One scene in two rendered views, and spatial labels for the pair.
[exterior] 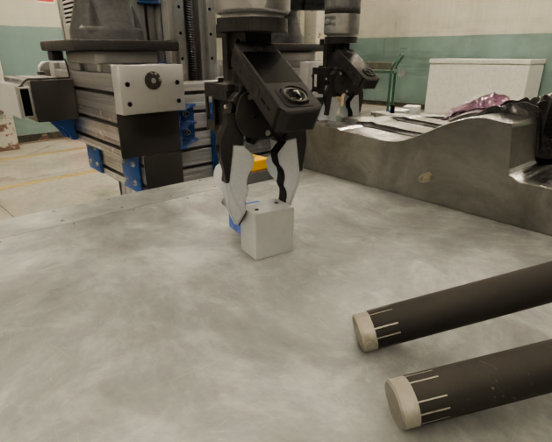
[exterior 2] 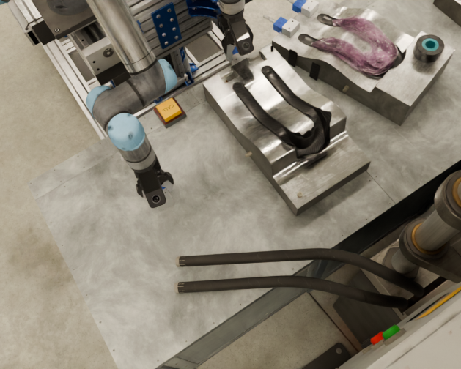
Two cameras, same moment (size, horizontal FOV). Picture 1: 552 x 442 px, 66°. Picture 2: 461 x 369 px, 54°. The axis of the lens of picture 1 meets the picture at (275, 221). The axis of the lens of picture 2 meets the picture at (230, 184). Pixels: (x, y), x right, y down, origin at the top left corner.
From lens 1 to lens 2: 1.08 m
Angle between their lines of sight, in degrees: 45
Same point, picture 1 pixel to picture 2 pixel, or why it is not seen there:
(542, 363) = (206, 288)
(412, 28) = not seen: outside the picture
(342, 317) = (179, 249)
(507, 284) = (215, 261)
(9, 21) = not seen: outside the picture
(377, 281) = (197, 230)
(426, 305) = (193, 261)
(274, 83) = (149, 192)
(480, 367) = (193, 286)
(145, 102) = (106, 64)
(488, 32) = not seen: outside the picture
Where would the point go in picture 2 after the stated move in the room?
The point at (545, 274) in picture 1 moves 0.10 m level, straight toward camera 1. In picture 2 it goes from (225, 260) to (198, 287)
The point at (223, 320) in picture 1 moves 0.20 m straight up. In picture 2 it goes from (144, 247) to (123, 223)
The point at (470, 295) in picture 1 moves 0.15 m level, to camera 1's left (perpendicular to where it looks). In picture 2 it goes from (204, 261) to (151, 255)
